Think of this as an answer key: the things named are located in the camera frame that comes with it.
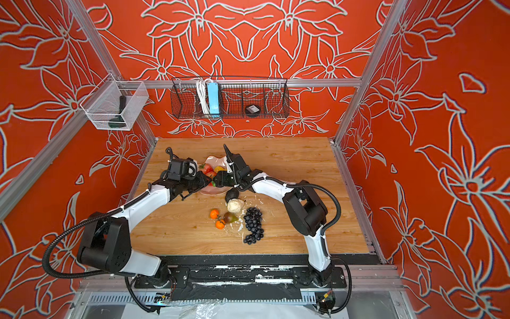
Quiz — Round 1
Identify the dark avocado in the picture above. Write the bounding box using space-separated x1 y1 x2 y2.
224 187 240 203

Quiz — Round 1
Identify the small yellow fruit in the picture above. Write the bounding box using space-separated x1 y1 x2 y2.
214 166 227 173

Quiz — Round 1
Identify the pink scalloped fruit bowl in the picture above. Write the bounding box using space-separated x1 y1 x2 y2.
199 156 235 195

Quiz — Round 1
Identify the beige garlic bulb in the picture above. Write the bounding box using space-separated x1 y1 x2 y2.
227 199 245 214

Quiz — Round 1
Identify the red strawberry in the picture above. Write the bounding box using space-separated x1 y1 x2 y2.
199 163 214 175

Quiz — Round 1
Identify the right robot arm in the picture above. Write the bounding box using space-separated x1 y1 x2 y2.
223 145 341 288

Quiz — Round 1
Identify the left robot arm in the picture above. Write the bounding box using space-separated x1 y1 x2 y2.
41 158 212 285

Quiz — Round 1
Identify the green red fig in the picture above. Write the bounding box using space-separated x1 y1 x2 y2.
223 212 239 224

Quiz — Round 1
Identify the dark grape bunch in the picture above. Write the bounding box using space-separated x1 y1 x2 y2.
243 207 264 245

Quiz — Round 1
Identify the small orange tangerine upper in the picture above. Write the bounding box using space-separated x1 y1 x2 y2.
209 209 220 219

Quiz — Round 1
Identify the black round device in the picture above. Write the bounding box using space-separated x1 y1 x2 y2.
244 104 261 118

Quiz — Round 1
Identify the dark green brush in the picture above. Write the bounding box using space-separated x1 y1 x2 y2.
108 95 127 128

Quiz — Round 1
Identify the light blue box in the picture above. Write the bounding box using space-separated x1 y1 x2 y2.
207 82 220 117

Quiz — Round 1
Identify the black wire wall basket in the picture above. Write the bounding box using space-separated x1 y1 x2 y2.
169 76 290 120

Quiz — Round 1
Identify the white coiled cable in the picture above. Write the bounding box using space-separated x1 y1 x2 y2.
196 78 210 116

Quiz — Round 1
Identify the clear plastic wall bin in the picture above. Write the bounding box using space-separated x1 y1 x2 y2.
80 74 149 131

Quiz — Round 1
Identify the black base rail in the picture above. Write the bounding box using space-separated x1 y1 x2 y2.
158 253 381 301

